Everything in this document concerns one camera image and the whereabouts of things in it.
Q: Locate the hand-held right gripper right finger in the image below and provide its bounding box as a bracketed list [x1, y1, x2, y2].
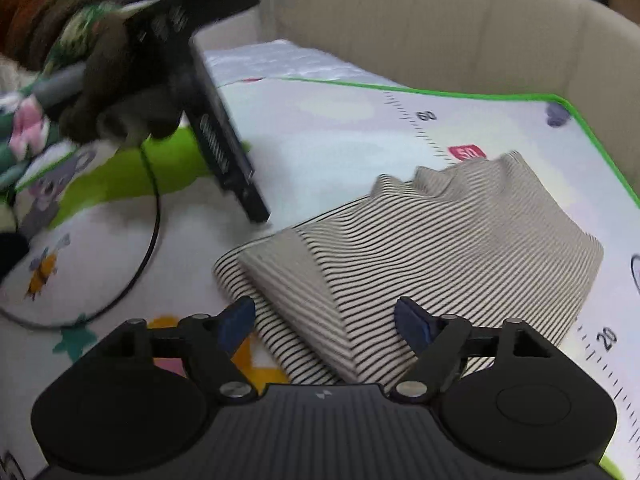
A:
[390, 297, 557, 404]

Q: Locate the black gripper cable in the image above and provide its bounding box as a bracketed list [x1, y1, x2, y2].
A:
[0, 132, 162, 331]

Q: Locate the striped beige long-sleeve shirt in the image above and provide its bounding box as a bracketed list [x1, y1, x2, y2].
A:
[214, 150, 605, 386]

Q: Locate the cartoon play mat green border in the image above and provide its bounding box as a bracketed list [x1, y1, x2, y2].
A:
[0, 77, 640, 480]

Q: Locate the beige padded headboard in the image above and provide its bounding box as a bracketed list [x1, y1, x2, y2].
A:
[272, 0, 640, 196]

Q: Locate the person's left hand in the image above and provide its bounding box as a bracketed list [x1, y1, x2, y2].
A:
[59, 10, 182, 143]

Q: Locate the white quilted bedsheet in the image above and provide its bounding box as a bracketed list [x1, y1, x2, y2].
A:
[200, 39, 396, 92]

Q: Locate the person's left forearm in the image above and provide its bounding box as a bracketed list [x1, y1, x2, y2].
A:
[0, 0, 132, 78]

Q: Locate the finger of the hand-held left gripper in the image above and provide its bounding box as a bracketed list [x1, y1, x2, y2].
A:
[225, 170, 272, 224]

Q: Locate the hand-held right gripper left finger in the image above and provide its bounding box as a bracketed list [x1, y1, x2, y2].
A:
[95, 296, 257, 404]

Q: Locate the green floral clothing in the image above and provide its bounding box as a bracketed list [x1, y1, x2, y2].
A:
[0, 72, 58, 191]

